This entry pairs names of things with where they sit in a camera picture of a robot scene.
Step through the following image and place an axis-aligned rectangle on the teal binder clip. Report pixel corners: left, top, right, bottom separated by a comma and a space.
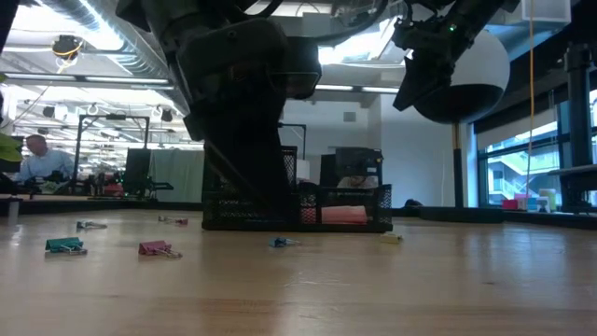
45, 236, 89, 257

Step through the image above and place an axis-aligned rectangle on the black mesh desk organizer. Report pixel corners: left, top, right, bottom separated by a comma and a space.
201, 145, 394, 233

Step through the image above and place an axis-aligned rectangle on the pink binder clip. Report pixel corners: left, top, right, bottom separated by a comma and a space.
138, 240, 184, 259

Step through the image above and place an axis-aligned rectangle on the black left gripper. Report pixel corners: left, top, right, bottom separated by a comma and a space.
175, 19, 294, 221

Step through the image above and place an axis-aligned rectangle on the black background rig frame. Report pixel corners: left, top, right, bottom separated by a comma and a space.
74, 114, 151, 197
278, 121, 308, 160

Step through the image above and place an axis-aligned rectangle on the black aluminium table frame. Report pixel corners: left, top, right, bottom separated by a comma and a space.
0, 195, 597, 231

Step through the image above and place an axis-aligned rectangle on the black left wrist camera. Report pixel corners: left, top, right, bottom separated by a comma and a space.
279, 36, 324, 101

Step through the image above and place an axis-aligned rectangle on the hanging black yellow cable reel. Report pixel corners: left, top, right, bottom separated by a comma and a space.
50, 34, 86, 62

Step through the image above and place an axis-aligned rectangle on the long ceiling light strip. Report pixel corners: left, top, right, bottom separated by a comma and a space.
0, 72, 402, 94

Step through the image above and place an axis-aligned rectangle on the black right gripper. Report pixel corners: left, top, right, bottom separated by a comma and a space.
391, 3, 471, 113

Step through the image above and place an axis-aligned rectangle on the green curtain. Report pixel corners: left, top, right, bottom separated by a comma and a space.
148, 148, 205, 203

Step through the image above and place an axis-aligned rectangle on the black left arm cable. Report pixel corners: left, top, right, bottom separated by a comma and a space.
316, 0, 391, 49

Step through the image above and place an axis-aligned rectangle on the pale green container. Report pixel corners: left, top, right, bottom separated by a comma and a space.
538, 188, 559, 212

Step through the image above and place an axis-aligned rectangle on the person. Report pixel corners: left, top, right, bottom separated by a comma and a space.
336, 173, 380, 190
16, 133, 76, 184

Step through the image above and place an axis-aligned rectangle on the black cabinet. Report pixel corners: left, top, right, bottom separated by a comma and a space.
319, 147, 384, 188

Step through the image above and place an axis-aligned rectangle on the black stand post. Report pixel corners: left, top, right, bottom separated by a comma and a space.
562, 41, 596, 214

